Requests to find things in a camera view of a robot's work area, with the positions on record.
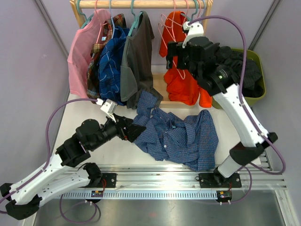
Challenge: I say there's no blue small-check shirt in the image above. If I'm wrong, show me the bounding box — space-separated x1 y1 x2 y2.
134 91 219 171

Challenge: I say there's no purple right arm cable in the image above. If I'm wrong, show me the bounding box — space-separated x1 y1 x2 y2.
188 15 286 204

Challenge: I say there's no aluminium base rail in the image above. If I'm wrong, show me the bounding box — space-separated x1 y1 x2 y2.
30 154 289 201

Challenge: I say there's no blue plaid shirt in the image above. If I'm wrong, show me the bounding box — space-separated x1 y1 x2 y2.
97 26 129 106

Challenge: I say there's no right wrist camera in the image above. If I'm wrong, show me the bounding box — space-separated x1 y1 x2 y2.
182 22 204 48

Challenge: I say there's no dark pinstriped shirt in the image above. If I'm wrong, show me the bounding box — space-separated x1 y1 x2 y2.
215 46 262 88

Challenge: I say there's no green plastic bin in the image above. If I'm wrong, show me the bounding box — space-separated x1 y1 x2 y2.
211 48 268 109

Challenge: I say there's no teal hanger of pink shirt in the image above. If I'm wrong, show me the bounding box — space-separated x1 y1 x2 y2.
76 0 93 29

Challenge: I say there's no black garment in bin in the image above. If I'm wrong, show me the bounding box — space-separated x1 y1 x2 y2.
242 82 263 98

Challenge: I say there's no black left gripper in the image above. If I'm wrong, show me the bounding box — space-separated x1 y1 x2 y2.
90 112 146 151

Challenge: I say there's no teal hanger of orange shirt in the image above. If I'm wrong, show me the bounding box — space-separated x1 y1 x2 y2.
188 0 198 22

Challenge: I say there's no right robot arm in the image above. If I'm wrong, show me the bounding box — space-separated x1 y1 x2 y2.
166 37 278 187

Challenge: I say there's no grey t-shirt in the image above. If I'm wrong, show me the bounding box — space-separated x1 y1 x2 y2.
120 11 163 109

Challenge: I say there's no blue hanger of plaid shirt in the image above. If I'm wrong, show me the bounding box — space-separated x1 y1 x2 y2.
109 0 115 39

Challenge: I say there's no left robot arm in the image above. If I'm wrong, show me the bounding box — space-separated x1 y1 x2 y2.
0 115 146 220

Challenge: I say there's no wooden clothes rack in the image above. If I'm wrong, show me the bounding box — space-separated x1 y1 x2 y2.
70 0 213 109

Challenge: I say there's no pink hanger of brown shirt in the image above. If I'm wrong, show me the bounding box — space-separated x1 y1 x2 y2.
94 0 110 44

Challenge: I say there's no pink wire hanger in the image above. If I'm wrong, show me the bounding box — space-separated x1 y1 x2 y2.
181 0 189 22

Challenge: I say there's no blue spare hanger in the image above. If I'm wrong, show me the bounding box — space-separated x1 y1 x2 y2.
201 0 206 17

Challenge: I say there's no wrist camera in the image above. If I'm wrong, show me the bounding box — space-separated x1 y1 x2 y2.
182 22 204 48
96 98 118 122

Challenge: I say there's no pink t-shirt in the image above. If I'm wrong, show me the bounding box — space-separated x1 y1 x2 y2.
67 16 99 98

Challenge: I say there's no brown yellow plaid shirt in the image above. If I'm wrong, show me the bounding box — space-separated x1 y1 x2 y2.
87 13 127 99

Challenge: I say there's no teal hanger of grey shirt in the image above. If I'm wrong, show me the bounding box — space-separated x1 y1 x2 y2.
128 0 143 36

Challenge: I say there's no orange t-shirt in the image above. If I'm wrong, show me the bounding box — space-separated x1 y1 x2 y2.
159 11 212 108

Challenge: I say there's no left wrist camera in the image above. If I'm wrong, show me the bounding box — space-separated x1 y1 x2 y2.
96 98 118 122

